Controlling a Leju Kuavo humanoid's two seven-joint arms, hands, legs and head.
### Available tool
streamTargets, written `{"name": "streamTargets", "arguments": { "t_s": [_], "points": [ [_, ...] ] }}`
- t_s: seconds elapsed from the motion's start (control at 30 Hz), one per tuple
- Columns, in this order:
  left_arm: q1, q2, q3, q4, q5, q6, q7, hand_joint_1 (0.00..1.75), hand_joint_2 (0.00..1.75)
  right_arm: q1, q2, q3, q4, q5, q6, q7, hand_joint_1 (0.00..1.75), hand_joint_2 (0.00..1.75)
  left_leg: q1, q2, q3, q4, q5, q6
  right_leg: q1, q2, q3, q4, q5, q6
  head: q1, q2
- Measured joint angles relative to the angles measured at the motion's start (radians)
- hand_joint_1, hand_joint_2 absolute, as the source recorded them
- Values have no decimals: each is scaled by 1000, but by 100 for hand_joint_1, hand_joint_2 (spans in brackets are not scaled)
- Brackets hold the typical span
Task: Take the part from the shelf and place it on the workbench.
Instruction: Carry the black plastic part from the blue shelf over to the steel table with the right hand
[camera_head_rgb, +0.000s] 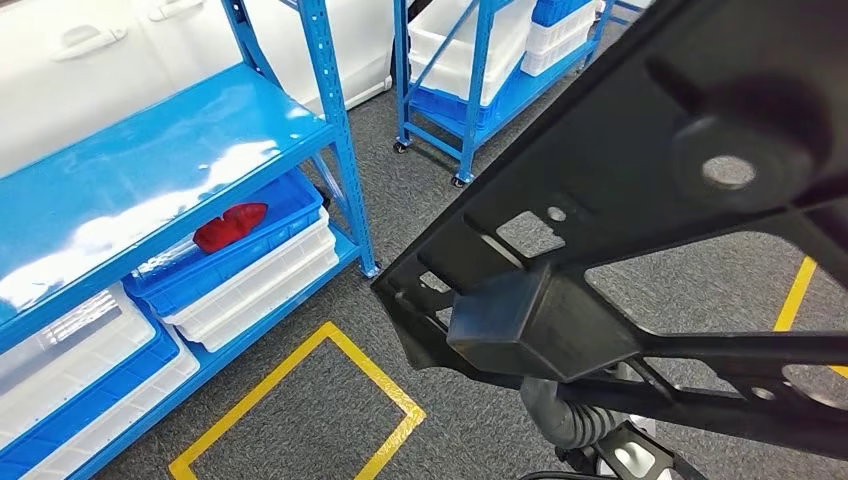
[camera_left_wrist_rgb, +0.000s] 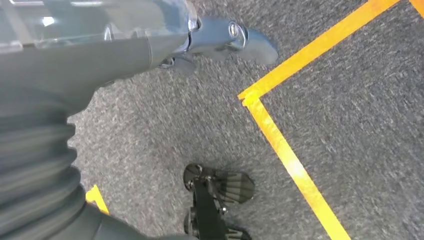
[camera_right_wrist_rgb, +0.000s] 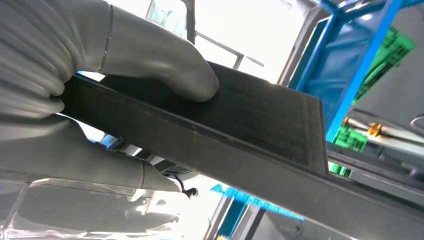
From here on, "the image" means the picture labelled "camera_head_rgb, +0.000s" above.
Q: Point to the black plastic frame part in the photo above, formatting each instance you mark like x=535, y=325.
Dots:
x=629, y=166

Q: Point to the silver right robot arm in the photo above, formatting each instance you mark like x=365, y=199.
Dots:
x=583, y=424

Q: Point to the blue wheeled shelf rack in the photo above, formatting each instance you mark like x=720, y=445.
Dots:
x=476, y=99

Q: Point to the red plastic part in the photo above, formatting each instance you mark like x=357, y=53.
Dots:
x=232, y=225

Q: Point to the blue metal shelf rack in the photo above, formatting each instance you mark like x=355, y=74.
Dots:
x=132, y=152

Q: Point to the blue plastic bin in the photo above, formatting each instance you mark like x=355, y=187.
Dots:
x=285, y=212
x=132, y=378
x=560, y=12
x=444, y=109

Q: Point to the large white plastic bin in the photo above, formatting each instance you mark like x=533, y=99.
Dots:
x=450, y=60

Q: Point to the white car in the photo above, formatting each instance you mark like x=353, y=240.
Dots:
x=40, y=112

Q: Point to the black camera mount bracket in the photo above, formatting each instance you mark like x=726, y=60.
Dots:
x=676, y=464

